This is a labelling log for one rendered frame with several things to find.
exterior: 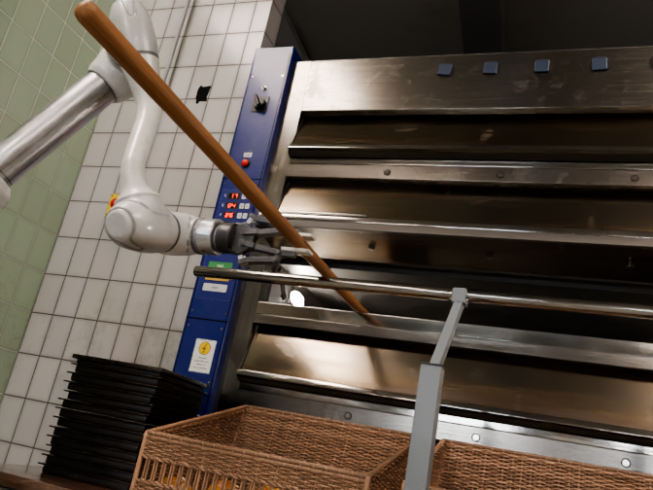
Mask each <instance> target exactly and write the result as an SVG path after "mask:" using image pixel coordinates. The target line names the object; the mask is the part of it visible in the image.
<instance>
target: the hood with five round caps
mask: <svg viewBox="0 0 653 490"><path fill-rule="evenodd" d="M301 112H302V114H303V115H304V116H305V117H307V116H401V115H495V114H590V113H653V47H646V48H624V49H601V50H579V51H556V52H513V53H490V54H468V55H445V56H423V57H401V58H378V59H356V60H333V61H312V64H311V69H310V73H309V78H308V82H307V86H306V90H305V94H304V99H303V103H302V108H301Z"/></svg>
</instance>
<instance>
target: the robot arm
mask: <svg viewBox="0 0 653 490"><path fill-rule="evenodd" d="M109 20H110V21H111V22H112V23H113V24H114V25H115V26H116V28H117V29H118V30H119V31H120V32H121V33H122V34H123V36H124V37H125V38H126V39H127V40H128V41H129V42H130V44H131V45H132V46H133V47H134V48H135V49H136V50H137V51H138V53H139V54H141V55H142V56H143V57H144V58H145V59H146V61H147V62H148V63H149V64H150V65H151V66H152V67H153V69H154V70H155V71H156V73H157V74H158V75H159V57H158V47H157V41H156V36H155V30H154V26H153V23H152V20H151V17H150V15H149V13H148V11H147V10H146V8H145V7H144V6H143V4H142V3H141V2H140V1H138V0H116V1H115V2H114V3H113V5H112V7H111V10H110V14H109ZM131 97H134V100H135V104H136V117H135V121H134V124H133V126H132V129H131V132H130V135H129V138H128V141H127V144H126V147H125V150H124V153H123V157H122V161H121V165H120V196H119V197H118V199H117V200H116V201H115V202H114V204H115V205H114V206H113V207H112V208H111V209H110V210H109V211H108V213H107V215H106V217H105V220H104V228H105V231H106V233H107V235H108V236H109V238H110V239H111V240H112V241H113V242H114V243H116V244H117V245H119V246H120V247H122V248H124V249H127V250H130V251H134V252H139V253H146V254H154V253H160V254H162V255H167V256H191V255H209V256H219V255H221V254H230V255H236V256H237V257H238V261H237V263H238V264H240V265H241V266H242V267H245V266H248V265H261V264H280V260H281V259H284V258H291V259H295V258H296V255H300V256H310V257H312V256H313V253H312V252H311V251H310V250H309V249H301V248H291V247H281V250H282V251H281V250H279V249H275V248H270V247H266V246H262V245H258V244H257V241H258V239H262V238H263V237H277V236H283V235H282V234H281V233H280V232H279V231H278V230H277V229H276V228H264V229H258V228H252V227H251V225H256V224H260V225H264V226H270V227H273V226H272V225H271V223H270V222H269V221H268V220H267V219H266V218H265V217H260V216H257V215H255V214H254V213H250V214H249V217H250V218H249V219H248V221H247V222H244V223H242V224H235V223H225V222H224V221H222V220H220V219H207V218H198V217H195V216H193V215H189V214H187V213H181V212H170V211H168V209H167V208H166V207H165V205H164V204H163V202H162V200H161V198H160V196H159V194H158V193H156V192H153V191H152V190H151V189H150V187H149V186H148V183H147V180H146V175H145V167H146V162H147V159H148V157H149V154H150V151H151V148H152V145H153V143H154V140H155V136H156V134H157V131H158V128H159V124H160V119H161V108H160V107H159V106H158V105H157V104H156V103H155V102H154V101H153V100H152V99H151V98H150V97H149V96H148V95H147V93H146V92H145V91H144V90H143V89H142V88H141V87H140V86H139V85H138V84H137V83H136V82H135V81H134V80H133V79H132V78H131V77H130V76H129V75H128V74H127V73H126V71H125V70H124V69H123V68H122V67H121V66H120V65H119V64H118V63H117V62H116V61H115V60H114V59H113V58H112V57H111V56H110V55H109V54H108V53H107V52H106V50H105V49H104V48H103V49H102V51H101V52H100V54H99V55H98V56H97V57H96V58H95V59H94V60H93V61H92V62H91V63H90V65H89V67H88V70H87V74H85V75H84V76H83V77H82V78H80V79H79V80H78V81H77V82H76V83H75V84H73V85H72V86H70V87H69V88H67V89H66V90H65V91H63V92H62V93H61V94H60V95H58V96H57V98H55V99H54V100H53V101H52V102H50V103H49V104H48V105H46V106H45V107H44V108H43V109H41V110H40V111H39V112H37V113H36V114H35V115H34V116H32V117H31V118H30V119H28V120H27V121H26V122H24V123H23V124H22V125H20V126H19V127H18V128H17V129H15V130H14V131H13V132H11V133H10V134H9V135H8V136H6V137H5V138H4V139H2V140H1V141H0V211H1V210H2V209H3V208H4V207H5V206H6V205H7V204H8V202H9V201H10V196H11V189H10V186H12V185H13V184H14V183H15V182H16V181H18V180H19V179H20V178H21V177H23V176H24V175H25V174H26V173H27V172H29V171H30V170H31V169H32V168H33V167H35V166H36V165H37V164H38V163H40V162H41V161H42V160H43V159H44V158H46V157H47V156H48V155H50V154H51V153H52V152H53V151H54V150H56V149H57V148H58V147H59V146H61V145H62V144H63V143H64V142H65V141H67V140H68V139H69V138H70V137H72V136H73V135H74V134H75V133H76V132H78V131H79V130H80V129H81V128H83V127H84V126H85V125H86V124H87V123H89V122H90V121H91V120H93V119H94V118H95V117H96V116H97V115H99V114H100V113H101V112H102V111H103V110H105V109H106V108H107V107H108V106H110V105H111V104H112V103H122V102H123V101H125V100H127V99H129V98H131ZM252 251H253V252H257V253H258V252H260V253H264V254H267V255H271V256H274V257H246V256H245V255H246V254H248V253H250V252H252Z"/></svg>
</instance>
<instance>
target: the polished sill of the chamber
mask: <svg viewBox="0 0 653 490"><path fill-rule="evenodd" d="M256 313H257V314H265V315H274V316H283V317H292V318H300V319H308V320H317V321H326V322H334V323H342V324H351V325H360V326H369V327H377V328H385V329H394V330H403V331H411V332H420V333H436V334H441V333H442V331H443V328H444V326H445V323H446V322H445V321H435V320H427V319H417V318H408V317H398V316H390V315H381V314H371V313H362V312H353V311H344V310H334V309H325V308H317V307H307V306H298V305H288V304H280V303H271V302H261V301H259V302H258V306H257V311H256ZM454 336H462V337H470V338H479V339H488V340H496V341H504V342H513V343H522V344H530V345H539V346H547V347H556V348H565V349H573V350H582V351H590V352H599V353H607V354H616V355H624V356H633V357H641V358H650V359H653V343H646V342H636V341H628V340H619V339H609V338H600V337H590V336H582V335H572V334H563V333H554V332H537V331H527V330H518V329H509V328H500V327H491V326H481V325H472V324H463V323H458V325H457V328H456V331H455V333H454Z"/></svg>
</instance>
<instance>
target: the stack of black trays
mask: <svg viewBox="0 0 653 490"><path fill-rule="evenodd" d="M72 358H74V359H77V362H76V363H71V364H73V365H76V369H75V372H74V371H68V370H67V372H69V373H72V376H71V380H72V381H70V380H63V381H66V382H69V384H68V387H67V389H69V390H63V391H66V392H69V394H68V397H67V398H68V399H69V400H68V399H63V398H59V399H60V400H64V401H63V403H62V407H59V406H56V407H55V408H60V412H59V416H55V415H54V416H53V417H56V418H58V421H57V424H56V425H57V426H52V425H50V427H53V428H54V431H53V435H47V436H49V437H52V440H51V444H48V443H46V445H48V446H51V447H52V448H51V451H50V453H51V454H49V453H42V455H46V456H47V459H46V463H42V462H38V464H41V465H44V466H43V469H42V472H43V473H48V474H52V475H56V476H60V477H65V478H69V479H73V480H77V481H80V482H84V483H89V484H93V485H97V486H101V487H105V488H109V489H114V490H129V488H130V485H131V481H132V477H133V474H134V471H135V467H136V463H137V459H138V456H139V452H140V448H141V444H142V441H143V437H144V433H145V431H146V430H147V429H148V430H149V429H153V428H155V427H157V426H159V427H161V426H165V425H168V424H173V423H176V422H181V421H182V420H183V421H184V420H188V419H191V418H195V417H199V416H196V415H197V414H198V409H200V410H204V409H203V408H199V407H200V406H201V402H205V403H206V401H203V400H202V397H203V394H206V395H208V393H206V392H203V391H204V388H205V389H209V386H210V385H208V384H205V383H203V382H200V381H197V380H194V379H192V378H189V377H186V376H183V375H181V374H179V373H176V372H173V371H170V370H168V369H165V368H162V367H151V366H145V365H139V364H133V363H128V362H122V361H115V360H109V359H103V358H97V357H91V356H86V355H80V354H73V356H72ZM136 368H137V369H136ZM75 381H76V382H75ZM70 390H73V391H70ZM76 391H77V392H76ZM64 407H65V408H64ZM69 408H70V409H69ZM74 409H76V410H74ZM79 410H80V411H79ZM84 411H85V412H84ZM89 412H90V413H89ZM93 413H95V414H93ZM98 414H100V415H98ZM104 415H105V416H104ZM60 416H61V417H60ZM109 416H110V417H109ZM114 417H115V418H114ZM123 419H124V420H123ZM128 420H129V421H128ZM133 421H134V422H133ZM138 422H140V423H138ZM143 423H145V424H143ZM148 424H150V425H148ZM153 425H154V426H153ZM58 426H61V427H58Z"/></svg>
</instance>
